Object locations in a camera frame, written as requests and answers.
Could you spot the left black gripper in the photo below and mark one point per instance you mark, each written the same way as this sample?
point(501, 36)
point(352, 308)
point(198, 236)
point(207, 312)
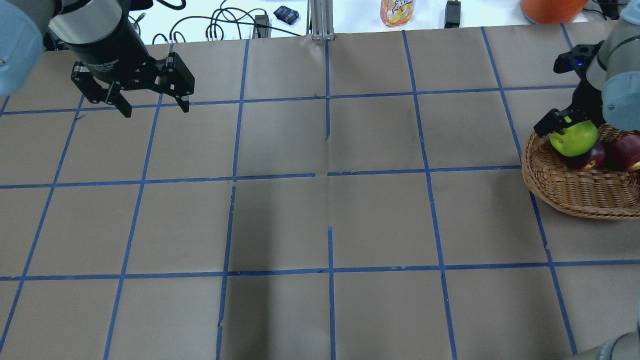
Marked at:
point(106, 46)

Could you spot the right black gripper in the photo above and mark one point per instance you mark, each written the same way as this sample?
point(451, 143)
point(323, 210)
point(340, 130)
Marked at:
point(589, 101)

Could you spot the green apple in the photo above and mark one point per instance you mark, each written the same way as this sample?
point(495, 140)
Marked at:
point(576, 140)

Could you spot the dark red apple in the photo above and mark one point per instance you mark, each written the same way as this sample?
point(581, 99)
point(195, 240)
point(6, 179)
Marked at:
point(589, 160)

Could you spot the red striped apple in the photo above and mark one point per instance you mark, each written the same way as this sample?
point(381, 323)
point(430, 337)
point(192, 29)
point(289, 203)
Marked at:
point(623, 154)

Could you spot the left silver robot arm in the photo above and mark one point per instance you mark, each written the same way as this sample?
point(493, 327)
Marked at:
point(24, 24)

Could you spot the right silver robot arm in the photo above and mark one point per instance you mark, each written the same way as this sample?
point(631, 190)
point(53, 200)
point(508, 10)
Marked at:
point(609, 74)

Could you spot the wicker basket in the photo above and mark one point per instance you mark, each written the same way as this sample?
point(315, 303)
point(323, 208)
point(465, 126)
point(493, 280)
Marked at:
point(600, 193)

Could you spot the orange object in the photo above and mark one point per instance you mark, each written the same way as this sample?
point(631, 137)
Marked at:
point(551, 11)

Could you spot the black power adapter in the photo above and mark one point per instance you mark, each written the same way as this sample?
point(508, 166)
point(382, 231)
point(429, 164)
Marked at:
point(453, 14)

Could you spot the dark blue small pouch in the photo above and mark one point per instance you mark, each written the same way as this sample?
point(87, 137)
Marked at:
point(287, 15)

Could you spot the orange juice bottle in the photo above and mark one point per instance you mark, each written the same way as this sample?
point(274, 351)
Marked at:
point(395, 13)

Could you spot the aluminium frame post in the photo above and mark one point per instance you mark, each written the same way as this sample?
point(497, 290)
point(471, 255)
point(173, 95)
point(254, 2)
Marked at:
point(321, 20)

